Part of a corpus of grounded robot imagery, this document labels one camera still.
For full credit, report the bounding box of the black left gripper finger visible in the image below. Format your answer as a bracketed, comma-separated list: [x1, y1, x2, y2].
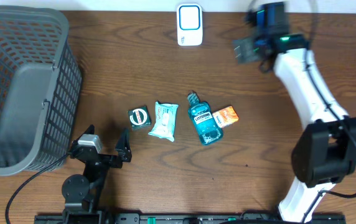
[115, 129, 132, 162]
[77, 124, 95, 143]

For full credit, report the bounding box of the green Zam-Buk ointment tin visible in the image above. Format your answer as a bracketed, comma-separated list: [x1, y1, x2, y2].
[128, 106, 151, 130]

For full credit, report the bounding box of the mint green wipes pack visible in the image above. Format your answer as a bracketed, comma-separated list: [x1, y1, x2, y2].
[148, 101, 179, 142]

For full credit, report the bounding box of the orange small sachet packet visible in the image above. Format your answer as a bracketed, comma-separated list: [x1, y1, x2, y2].
[212, 106, 239, 128]

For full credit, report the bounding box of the teal Listerine mouthwash bottle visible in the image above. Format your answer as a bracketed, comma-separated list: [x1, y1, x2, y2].
[187, 91, 223, 146]

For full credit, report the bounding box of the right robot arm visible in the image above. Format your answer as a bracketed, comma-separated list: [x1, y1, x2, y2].
[234, 1, 356, 223]

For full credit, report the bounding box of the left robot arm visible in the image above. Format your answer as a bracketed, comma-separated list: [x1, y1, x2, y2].
[62, 125, 132, 214]

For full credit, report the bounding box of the white barcode scanner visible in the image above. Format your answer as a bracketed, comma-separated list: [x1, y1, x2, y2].
[176, 3, 203, 47]

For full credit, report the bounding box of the grey plastic shopping basket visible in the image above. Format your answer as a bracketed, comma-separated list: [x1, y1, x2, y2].
[0, 6, 82, 176]

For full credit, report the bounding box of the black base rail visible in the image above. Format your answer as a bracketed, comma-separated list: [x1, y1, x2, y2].
[34, 210, 347, 224]

